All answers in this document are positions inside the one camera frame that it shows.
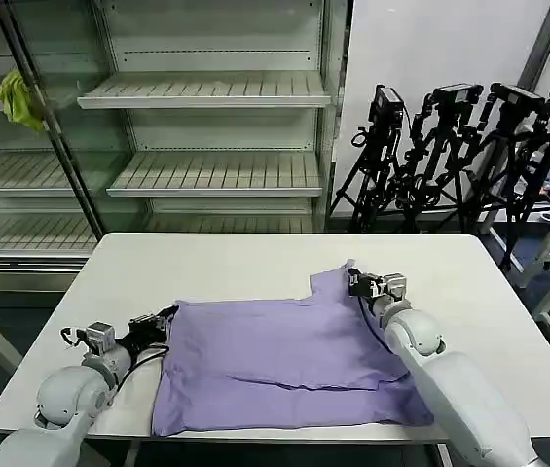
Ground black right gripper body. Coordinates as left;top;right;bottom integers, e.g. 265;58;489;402
357;272;386;299

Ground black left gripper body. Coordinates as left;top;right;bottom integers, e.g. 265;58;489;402
117;315;165;354

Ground purple shirt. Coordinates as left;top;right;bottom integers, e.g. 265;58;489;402
150;258;436;438

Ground glass-fronted shelf unit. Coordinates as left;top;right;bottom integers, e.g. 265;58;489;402
0;0;108;293

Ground open white shelf unit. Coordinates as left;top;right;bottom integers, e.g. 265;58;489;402
76;0;354;235

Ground green cloth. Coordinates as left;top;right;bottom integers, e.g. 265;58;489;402
0;68;46;134

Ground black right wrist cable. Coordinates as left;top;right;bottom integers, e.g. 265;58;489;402
357;293;388;350

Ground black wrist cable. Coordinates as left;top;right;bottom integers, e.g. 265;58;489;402
357;293;388;350
58;326;169;408

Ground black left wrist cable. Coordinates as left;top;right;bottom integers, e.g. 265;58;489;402
58;326;169;408

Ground grey metal post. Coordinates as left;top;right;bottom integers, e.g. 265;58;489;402
516;0;550;91

